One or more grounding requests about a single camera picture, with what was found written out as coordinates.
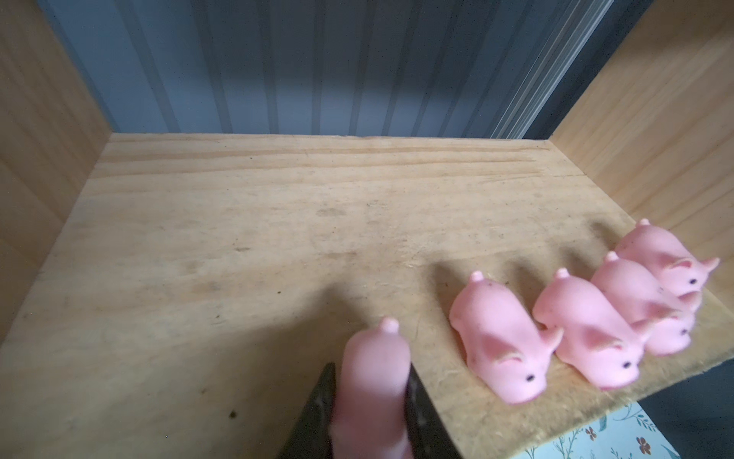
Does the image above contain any wooden two-tier shelf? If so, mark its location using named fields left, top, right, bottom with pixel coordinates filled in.
left=1, top=1, right=733, bottom=458

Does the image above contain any floral patterned table mat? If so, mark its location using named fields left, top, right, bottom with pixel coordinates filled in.
left=516, top=403, right=680, bottom=459

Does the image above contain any pink toy pig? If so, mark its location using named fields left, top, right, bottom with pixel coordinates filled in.
left=449, top=271, right=564, bottom=405
left=591, top=251, right=703, bottom=357
left=533, top=268, right=661, bottom=390
left=330, top=317, right=413, bottom=458
left=615, top=218, right=721, bottom=296

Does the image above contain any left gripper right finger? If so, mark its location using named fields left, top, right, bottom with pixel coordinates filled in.
left=404, top=365, right=463, bottom=459

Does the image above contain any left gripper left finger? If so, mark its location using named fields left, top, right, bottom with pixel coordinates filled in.
left=277, top=363, right=336, bottom=459

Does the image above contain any pink toy pig bottom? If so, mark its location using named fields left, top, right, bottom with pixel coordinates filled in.
left=533, top=268, right=661, bottom=390

